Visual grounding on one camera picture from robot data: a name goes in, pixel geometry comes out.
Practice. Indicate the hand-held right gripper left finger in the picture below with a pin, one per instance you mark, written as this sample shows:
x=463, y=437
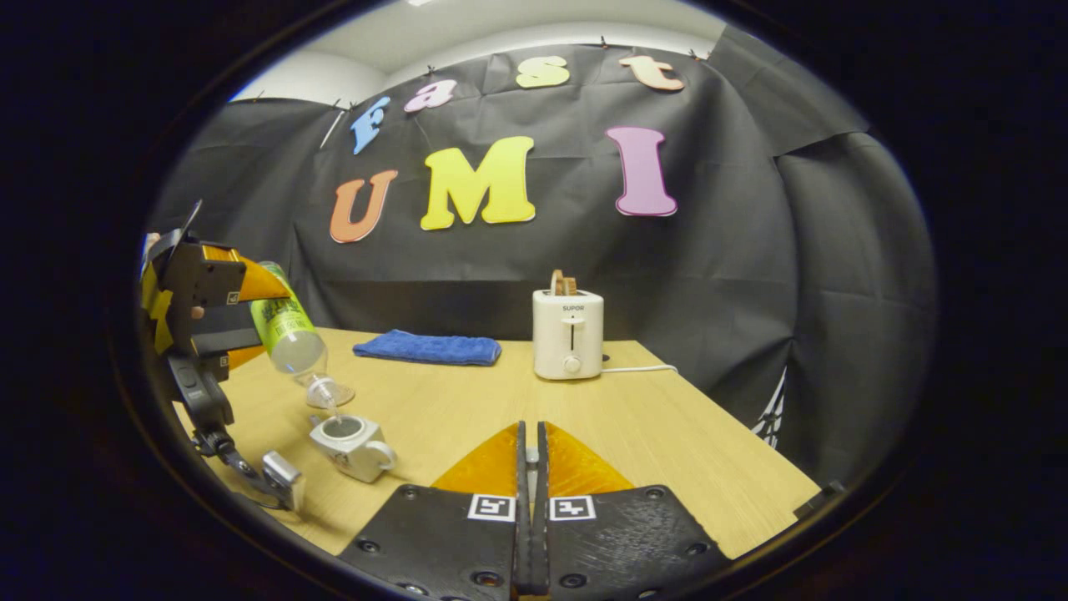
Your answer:
x=450, y=534

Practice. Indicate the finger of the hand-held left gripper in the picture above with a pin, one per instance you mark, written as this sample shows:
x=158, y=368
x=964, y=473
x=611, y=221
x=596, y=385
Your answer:
x=209, y=275
x=224, y=342

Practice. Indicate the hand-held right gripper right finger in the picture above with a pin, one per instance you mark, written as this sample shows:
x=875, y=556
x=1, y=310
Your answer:
x=617, y=534

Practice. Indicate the green label water bottle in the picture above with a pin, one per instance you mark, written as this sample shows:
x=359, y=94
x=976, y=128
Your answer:
x=284, y=321

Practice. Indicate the white teacup lid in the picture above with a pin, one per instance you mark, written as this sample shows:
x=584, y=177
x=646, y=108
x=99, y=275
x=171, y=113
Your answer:
x=531, y=457

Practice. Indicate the white ceramic teacup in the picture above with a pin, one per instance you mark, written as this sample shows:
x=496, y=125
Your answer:
x=355, y=451

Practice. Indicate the blue towel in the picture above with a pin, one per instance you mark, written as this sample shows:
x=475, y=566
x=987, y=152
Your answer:
x=430, y=348

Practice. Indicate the white toaster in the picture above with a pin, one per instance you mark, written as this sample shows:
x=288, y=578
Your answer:
x=567, y=338

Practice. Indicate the bread slice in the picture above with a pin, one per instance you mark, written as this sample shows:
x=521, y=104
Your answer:
x=563, y=284

